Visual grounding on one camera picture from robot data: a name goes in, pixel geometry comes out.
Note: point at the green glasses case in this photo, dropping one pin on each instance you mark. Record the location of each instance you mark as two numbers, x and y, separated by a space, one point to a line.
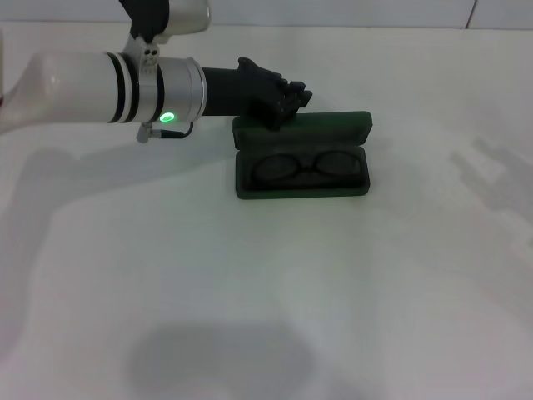
304 129

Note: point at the black thin-frame glasses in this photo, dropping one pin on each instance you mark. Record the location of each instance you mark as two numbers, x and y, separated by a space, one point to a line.
308 170

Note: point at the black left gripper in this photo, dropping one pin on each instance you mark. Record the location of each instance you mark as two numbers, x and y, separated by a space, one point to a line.
229 91

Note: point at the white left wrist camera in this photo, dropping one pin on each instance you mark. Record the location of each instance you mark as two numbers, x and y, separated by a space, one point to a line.
183 14

